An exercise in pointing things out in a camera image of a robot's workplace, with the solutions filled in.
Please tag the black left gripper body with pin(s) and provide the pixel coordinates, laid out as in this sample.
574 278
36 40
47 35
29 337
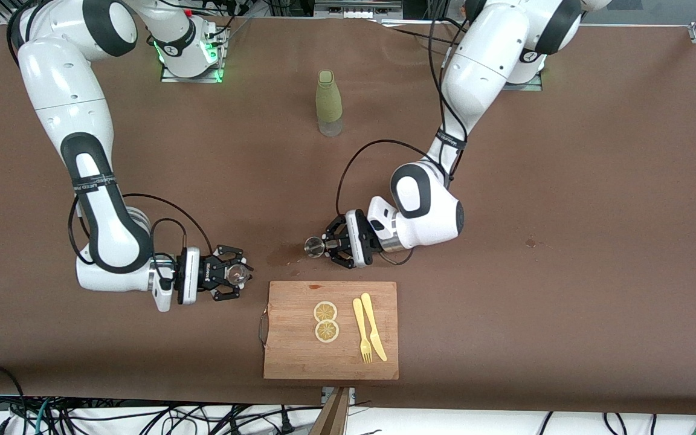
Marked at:
340 243

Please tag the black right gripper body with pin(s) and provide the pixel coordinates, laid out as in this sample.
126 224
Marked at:
210 274

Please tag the small clear glass cup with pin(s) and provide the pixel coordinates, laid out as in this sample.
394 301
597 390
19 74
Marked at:
239 273

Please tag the steel double jigger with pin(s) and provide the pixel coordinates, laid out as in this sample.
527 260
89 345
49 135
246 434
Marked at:
313 246

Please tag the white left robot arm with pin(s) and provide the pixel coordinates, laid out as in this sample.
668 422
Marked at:
481 66

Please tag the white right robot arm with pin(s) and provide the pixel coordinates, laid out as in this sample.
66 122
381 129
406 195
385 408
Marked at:
64 78

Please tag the lemon slice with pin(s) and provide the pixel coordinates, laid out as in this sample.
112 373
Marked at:
327 331
325 312

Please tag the yellow plastic fork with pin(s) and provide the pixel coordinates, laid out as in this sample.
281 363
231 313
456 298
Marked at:
360 323

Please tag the yellow plastic knife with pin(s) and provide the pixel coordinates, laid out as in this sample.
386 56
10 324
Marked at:
372 326

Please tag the wooden cutting board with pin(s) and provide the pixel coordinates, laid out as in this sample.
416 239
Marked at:
293 356

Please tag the green sleeved glass bottle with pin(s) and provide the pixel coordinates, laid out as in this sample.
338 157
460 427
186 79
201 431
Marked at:
328 99

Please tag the brown table cover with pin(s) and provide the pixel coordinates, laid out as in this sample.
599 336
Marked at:
565 181

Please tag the grey power strip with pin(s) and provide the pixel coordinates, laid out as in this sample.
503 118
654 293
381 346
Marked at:
357 11

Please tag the wooden camera stand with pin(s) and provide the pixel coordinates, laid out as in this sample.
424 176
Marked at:
333 420

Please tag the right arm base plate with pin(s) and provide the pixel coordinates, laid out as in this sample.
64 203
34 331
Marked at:
170 77

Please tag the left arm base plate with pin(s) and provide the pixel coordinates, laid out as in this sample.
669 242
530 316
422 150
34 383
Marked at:
529 86

